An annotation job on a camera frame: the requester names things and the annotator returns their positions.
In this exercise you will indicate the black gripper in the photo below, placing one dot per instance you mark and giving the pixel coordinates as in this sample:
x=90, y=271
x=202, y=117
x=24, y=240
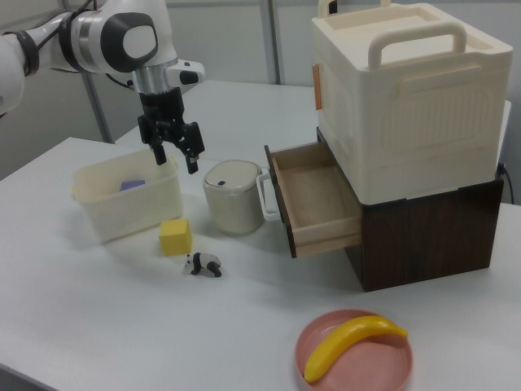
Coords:
x=163, y=105

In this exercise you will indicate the small panda toy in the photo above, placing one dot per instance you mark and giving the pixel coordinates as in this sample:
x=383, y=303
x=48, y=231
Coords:
x=203, y=265

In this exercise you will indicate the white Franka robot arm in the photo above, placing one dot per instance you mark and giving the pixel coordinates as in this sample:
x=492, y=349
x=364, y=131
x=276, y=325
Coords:
x=102, y=40

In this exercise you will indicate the yellow toy banana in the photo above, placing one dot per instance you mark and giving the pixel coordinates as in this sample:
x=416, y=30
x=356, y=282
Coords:
x=346, y=340

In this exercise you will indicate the purple foam cube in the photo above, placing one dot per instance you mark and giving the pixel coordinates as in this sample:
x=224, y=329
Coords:
x=132, y=184

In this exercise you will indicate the white plastic bin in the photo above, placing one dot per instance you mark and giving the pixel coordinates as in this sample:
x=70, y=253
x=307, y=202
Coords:
x=134, y=212

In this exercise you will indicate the cream cup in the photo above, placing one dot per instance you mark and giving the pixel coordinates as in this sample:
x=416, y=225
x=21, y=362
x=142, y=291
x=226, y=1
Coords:
x=232, y=203

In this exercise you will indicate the yellow foam cube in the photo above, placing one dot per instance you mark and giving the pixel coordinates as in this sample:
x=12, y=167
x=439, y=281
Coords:
x=175, y=238

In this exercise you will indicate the brown wooden box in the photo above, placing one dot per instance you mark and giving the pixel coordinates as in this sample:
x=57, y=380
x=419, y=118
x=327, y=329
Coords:
x=313, y=195

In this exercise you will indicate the cream wooden cabinet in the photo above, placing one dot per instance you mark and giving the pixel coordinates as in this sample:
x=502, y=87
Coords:
x=407, y=102

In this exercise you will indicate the dark brown wooden cabinet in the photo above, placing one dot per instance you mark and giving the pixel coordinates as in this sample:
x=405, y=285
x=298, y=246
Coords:
x=427, y=240

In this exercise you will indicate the pink plastic plate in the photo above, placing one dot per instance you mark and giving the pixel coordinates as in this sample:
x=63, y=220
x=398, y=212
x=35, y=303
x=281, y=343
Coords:
x=366, y=366

